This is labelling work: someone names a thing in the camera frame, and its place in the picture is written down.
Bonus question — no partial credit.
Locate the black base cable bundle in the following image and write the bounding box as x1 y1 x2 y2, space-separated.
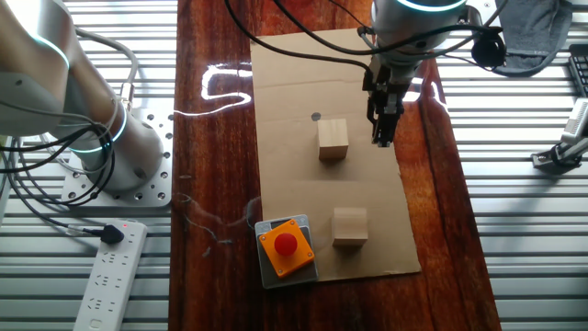
0 122 117 208

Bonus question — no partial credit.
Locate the black round cable connector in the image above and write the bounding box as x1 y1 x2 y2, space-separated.
471 27 506 70

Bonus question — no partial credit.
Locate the grey towel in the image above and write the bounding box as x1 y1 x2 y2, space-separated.
493 0 574 78

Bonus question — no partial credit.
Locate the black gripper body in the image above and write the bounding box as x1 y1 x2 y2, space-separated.
361 58 417 114

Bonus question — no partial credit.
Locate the red-brown wooden board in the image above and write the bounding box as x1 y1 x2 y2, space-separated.
167 0 503 331

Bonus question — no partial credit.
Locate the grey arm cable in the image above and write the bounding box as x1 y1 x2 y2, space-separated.
434 0 510 54

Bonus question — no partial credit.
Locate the brown cardboard sheet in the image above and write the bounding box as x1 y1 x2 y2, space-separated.
249 28 423 282

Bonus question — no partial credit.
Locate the orange red emergency stop button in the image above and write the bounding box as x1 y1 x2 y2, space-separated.
254 213 320 291

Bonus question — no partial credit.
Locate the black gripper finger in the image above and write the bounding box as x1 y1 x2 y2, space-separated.
367 98 386 146
383 98 404 148

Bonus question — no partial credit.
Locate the black power plug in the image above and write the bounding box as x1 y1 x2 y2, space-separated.
97 223 126 245

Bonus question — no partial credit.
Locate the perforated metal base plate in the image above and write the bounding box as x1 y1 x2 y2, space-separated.
61 108 175 208

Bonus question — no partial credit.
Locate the white power strip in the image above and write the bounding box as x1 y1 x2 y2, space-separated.
73 220 149 331

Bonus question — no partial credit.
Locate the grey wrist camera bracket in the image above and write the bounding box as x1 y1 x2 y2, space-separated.
458 2 488 36

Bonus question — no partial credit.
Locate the black keyboard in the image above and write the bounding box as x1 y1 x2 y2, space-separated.
568 43 588 98

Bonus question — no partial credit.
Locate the metal camera mount rail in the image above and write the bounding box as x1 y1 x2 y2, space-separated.
531 136 588 176

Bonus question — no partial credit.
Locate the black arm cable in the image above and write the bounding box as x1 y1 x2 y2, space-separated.
274 0 492 57
223 0 374 77

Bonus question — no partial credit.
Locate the grey cable with metal connector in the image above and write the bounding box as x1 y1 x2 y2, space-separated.
75 28 141 114

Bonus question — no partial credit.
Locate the light wooden block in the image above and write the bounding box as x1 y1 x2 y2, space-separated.
331 206 369 248
316 118 350 161

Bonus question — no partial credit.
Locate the small silver camera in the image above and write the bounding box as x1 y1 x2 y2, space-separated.
559 97 588 147

